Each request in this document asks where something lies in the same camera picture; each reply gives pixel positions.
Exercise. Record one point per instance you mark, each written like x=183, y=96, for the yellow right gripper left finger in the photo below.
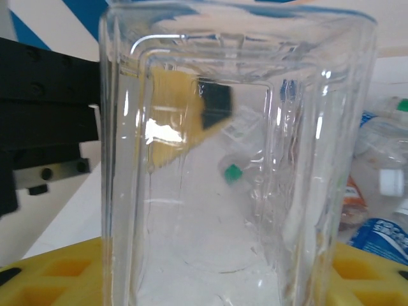
x=48, y=280

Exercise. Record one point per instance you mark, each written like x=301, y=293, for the clear bottle blue label white cap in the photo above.
x=379, y=237

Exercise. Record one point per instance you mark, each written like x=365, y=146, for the bottle brown orange label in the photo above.
x=352, y=201

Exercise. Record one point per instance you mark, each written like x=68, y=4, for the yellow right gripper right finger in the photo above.
x=369, y=280

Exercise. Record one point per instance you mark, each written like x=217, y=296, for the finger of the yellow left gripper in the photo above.
x=178, y=102

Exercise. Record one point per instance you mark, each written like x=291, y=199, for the clear square bottle green cap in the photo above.
x=204, y=223

